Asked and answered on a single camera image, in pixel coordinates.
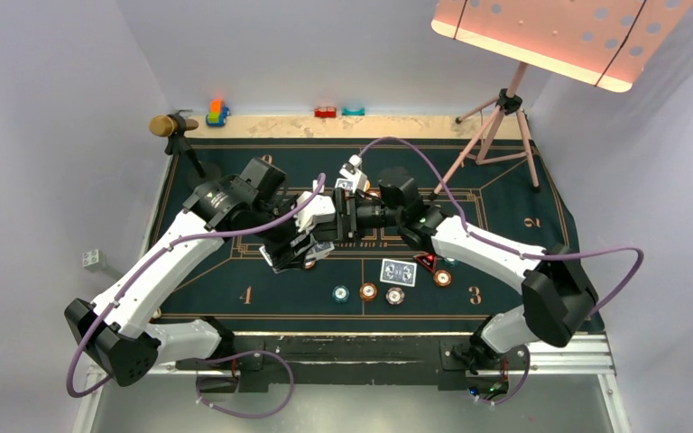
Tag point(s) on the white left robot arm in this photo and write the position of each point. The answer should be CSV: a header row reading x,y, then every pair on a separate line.
x,y
114,329

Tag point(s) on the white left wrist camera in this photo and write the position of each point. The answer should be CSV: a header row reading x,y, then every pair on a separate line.
x,y
315,212

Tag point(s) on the pink blue chip stack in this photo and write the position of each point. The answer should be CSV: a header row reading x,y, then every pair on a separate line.
x,y
395,296

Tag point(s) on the green blue chip stack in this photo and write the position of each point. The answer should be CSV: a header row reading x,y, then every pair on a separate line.
x,y
341,294

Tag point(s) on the dark green poker mat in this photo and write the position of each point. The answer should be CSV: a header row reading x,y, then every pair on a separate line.
x,y
236,286

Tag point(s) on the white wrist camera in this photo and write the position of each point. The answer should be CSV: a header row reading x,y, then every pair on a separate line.
x,y
315,212
352,170

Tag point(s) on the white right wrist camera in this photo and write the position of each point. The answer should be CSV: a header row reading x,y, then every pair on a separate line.
x,y
352,170

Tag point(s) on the green blue chips pile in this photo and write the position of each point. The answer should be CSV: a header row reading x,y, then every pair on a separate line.
x,y
450,261

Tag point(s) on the pink music stand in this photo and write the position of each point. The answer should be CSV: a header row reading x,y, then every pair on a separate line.
x,y
605,44

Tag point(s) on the orange green toy block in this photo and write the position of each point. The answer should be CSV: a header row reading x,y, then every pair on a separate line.
x,y
218,112

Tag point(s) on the red black all-in triangle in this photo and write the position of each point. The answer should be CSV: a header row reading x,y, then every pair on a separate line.
x,y
428,261

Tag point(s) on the gold microphone on stand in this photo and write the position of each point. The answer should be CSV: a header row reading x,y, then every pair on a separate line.
x,y
174,127

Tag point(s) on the blue back playing card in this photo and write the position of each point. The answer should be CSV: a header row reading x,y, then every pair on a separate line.
x,y
345,184

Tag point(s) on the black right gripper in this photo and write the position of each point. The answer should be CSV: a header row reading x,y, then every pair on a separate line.
x,y
346,205

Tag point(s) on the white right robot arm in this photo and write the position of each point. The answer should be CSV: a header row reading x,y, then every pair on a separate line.
x,y
557,295

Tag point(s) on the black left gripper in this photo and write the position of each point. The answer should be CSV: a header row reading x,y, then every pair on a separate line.
x,y
281,253

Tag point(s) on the red toy block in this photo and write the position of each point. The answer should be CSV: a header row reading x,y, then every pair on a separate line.
x,y
325,111

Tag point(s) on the orange red chip stack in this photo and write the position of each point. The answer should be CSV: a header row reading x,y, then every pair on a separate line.
x,y
368,291

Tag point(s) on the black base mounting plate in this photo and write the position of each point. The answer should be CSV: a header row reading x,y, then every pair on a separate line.
x,y
443,360

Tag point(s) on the grey lego brick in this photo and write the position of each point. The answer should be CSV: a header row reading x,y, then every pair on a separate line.
x,y
94,260

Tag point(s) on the teal toy block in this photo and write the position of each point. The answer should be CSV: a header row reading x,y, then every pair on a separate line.
x,y
352,110

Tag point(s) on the blue white card deck box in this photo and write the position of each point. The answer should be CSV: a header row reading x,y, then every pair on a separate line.
x,y
284,257

